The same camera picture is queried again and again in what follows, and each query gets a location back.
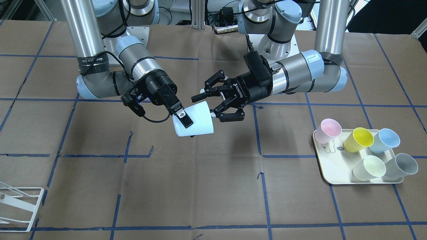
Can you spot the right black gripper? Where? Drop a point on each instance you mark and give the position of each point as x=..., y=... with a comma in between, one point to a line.
x=161, y=87

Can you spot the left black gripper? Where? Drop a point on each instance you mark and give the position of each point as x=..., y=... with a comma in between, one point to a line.
x=249, y=90

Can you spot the pink plastic cup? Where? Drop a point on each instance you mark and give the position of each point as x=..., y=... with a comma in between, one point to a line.
x=329, y=130

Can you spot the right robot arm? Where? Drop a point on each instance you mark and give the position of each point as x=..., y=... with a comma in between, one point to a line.
x=113, y=62

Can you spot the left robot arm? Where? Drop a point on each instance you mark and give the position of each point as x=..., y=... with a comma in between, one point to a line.
x=312, y=70

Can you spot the yellow plastic cup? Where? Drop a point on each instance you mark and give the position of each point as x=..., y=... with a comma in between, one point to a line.
x=360, y=138

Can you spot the cream plastic cup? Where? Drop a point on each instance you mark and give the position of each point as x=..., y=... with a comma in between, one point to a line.
x=370, y=167

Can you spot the light blue plastic cup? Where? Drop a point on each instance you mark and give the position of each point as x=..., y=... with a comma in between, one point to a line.
x=385, y=139

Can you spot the grey plastic cup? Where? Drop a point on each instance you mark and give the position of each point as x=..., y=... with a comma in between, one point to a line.
x=401, y=165

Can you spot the cream rabbit tray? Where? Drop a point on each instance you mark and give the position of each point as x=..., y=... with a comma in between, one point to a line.
x=336, y=163

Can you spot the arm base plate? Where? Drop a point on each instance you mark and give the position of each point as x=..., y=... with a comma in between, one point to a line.
x=141, y=32
x=271, y=50

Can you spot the white wire cup rack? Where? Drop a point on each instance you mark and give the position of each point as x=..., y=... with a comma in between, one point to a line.
x=19, y=207

